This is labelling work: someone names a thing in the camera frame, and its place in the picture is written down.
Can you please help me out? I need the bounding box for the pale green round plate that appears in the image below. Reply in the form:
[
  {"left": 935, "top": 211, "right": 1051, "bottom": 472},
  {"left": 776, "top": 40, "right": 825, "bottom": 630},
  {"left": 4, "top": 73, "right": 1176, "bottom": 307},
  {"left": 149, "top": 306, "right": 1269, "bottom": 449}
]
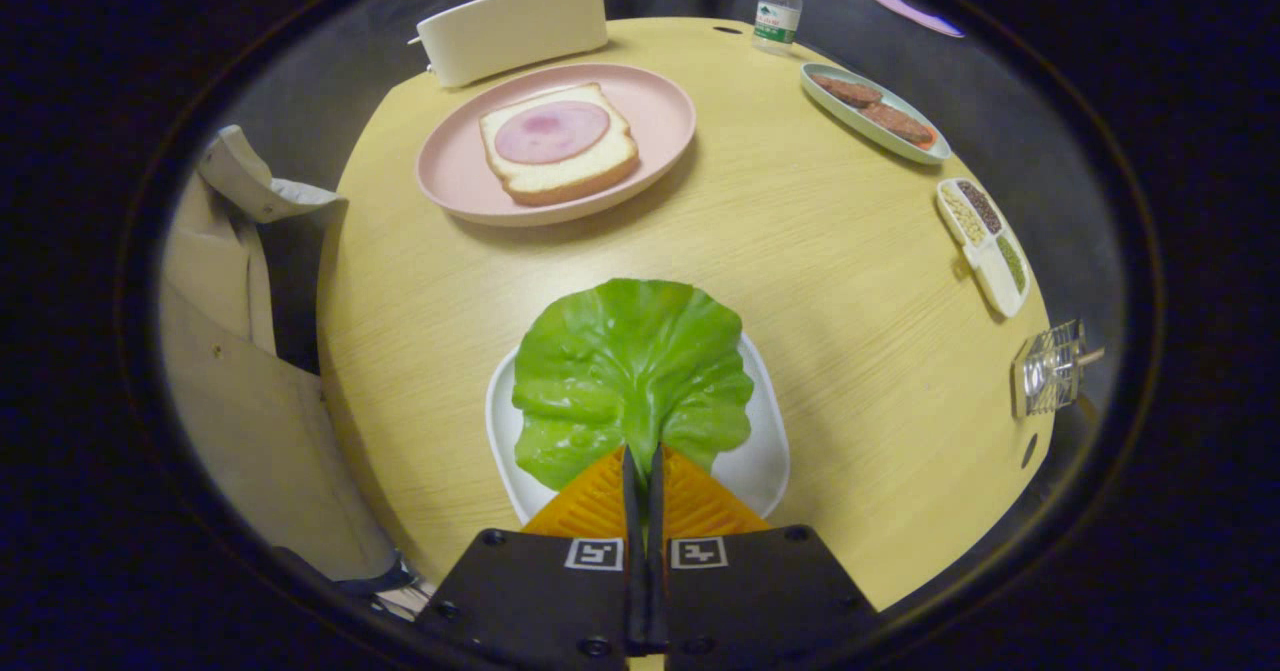
[{"left": 799, "top": 61, "right": 952, "bottom": 167}]

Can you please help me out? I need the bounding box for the white square plate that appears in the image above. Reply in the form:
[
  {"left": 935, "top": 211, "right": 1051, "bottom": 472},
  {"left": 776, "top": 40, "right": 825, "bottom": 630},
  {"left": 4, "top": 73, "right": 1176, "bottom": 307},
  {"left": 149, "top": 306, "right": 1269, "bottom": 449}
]
[{"left": 485, "top": 331, "right": 791, "bottom": 527}]

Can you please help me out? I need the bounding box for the beige cardboard box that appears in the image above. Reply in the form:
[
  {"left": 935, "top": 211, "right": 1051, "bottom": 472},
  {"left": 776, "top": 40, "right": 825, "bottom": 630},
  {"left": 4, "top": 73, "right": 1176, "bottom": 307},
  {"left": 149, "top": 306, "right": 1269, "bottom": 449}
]
[{"left": 160, "top": 124, "right": 401, "bottom": 584}]

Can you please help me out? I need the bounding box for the white divided bean dish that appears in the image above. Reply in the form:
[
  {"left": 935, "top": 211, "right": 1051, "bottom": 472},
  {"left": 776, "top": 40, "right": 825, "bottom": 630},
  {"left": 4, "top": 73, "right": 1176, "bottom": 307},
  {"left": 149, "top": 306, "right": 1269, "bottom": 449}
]
[{"left": 935, "top": 178, "right": 1032, "bottom": 319}]

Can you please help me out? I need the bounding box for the clear plastic water bottle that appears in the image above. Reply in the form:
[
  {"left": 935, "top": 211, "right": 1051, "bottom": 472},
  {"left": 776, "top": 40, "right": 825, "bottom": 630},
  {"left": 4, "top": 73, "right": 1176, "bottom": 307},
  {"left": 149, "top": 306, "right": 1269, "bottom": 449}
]
[{"left": 751, "top": 0, "right": 804, "bottom": 56}]

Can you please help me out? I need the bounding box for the pink ham slice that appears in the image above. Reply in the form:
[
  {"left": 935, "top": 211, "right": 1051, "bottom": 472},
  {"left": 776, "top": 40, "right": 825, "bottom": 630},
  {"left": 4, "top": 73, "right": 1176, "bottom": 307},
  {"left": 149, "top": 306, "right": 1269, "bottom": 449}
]
[{"left": 494, "top": 100, "right": 612, "bottom": 166}]

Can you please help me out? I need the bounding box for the clear glass cup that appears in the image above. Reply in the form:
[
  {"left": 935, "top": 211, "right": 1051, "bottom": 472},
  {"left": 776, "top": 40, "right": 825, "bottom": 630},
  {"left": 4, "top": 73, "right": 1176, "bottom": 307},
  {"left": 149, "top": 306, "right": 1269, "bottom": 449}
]
[{"left": 1012, "top": 319, "right": 1089, "bottom": 419}]

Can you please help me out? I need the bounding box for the green lettuce leaf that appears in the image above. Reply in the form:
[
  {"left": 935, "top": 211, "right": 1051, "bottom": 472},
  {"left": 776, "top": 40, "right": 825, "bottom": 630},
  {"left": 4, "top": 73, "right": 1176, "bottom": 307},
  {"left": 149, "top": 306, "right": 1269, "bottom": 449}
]
[{"left": 511, "top": 278, "right": 756, "bottom": 492}]

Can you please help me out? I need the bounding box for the pink round plate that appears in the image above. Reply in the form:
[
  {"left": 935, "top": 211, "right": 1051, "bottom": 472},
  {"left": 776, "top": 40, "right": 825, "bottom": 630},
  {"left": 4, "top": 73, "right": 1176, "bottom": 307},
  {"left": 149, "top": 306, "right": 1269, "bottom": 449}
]
[{"left": 416, "top": 62, "right": 698, "bottom": 228}]

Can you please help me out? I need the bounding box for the crusted toast slice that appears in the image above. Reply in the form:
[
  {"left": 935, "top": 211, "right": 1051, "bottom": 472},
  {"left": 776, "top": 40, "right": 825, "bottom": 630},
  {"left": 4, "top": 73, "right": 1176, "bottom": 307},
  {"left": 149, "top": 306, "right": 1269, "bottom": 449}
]
[{"left": 478, "top": 82, "right": 641, "bottom": 207}]

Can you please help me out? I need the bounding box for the brown meat piece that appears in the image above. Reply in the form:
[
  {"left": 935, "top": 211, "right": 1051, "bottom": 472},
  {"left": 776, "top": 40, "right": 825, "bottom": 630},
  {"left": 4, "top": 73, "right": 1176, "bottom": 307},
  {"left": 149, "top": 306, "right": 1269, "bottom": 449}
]
[
  {"left": 860, "top": 101, "right": 937, "bottom": 147},
  {"left": 810, "top": 73, "right": 885, "bottom": 109}
]

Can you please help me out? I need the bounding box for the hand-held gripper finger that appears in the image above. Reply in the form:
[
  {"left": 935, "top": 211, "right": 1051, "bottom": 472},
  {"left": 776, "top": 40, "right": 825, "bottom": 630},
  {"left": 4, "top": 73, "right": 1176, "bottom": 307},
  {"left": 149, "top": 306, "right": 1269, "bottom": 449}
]
[
  {"left": 415, "top": 446, "right": 641, "bottom": 671},
  {"left": 648, "top": 444, "right": 881, "bottom": 671}
]

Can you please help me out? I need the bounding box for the cream toaster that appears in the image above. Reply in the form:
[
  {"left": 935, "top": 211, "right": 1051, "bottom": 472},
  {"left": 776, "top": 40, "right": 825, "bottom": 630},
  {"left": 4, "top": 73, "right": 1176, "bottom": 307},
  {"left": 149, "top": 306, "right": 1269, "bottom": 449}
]
[{"left": 408, "top": 0, "right": 609, "bottom": 89}]

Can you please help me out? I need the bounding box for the black backdrop cloth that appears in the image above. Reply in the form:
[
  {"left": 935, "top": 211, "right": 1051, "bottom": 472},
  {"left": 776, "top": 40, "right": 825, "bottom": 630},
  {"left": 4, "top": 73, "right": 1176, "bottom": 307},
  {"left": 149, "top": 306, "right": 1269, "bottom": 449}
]
[{"left": 230, "top": 0, "right": 1126, "bottom": 352}]

